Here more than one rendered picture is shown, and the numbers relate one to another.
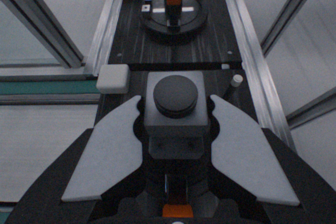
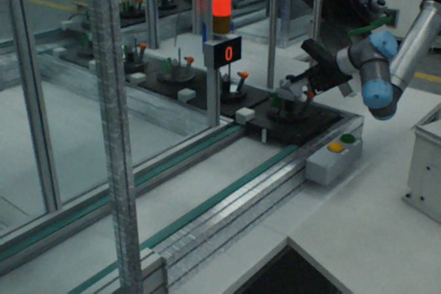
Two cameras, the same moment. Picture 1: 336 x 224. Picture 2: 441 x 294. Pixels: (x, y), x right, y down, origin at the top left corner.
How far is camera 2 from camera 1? 1.55 m
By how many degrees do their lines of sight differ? 50
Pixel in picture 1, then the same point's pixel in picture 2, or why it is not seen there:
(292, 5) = (272, 67)
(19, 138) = (229, 162)
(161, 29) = (235, 96)
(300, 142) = not seen: hidden behind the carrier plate
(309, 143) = not seen: hidden behind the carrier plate
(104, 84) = (248, 113)
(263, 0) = not seen: hidden behind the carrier
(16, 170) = (247, 166)
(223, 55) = (266, 95)
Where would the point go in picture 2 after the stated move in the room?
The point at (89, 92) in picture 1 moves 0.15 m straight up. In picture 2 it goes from (235, 130) to (236, 84)
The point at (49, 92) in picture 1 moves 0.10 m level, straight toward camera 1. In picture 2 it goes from (220, 138) to (251, 134)
